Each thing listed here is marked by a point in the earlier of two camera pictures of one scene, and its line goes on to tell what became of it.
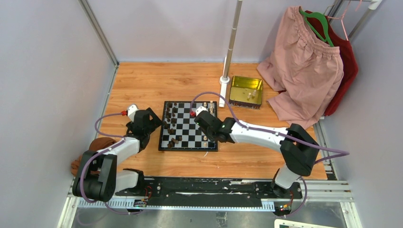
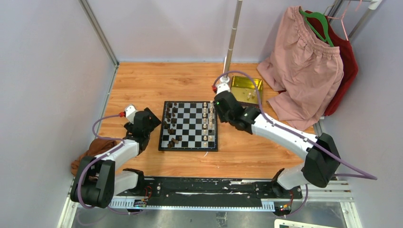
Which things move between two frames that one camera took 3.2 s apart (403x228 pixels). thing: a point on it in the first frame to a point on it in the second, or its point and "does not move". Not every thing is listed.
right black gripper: (207, 135) to (222, 118)
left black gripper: (154, 122) does not move
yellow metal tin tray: (246, 92) does not move
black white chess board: (179, 132) does not move
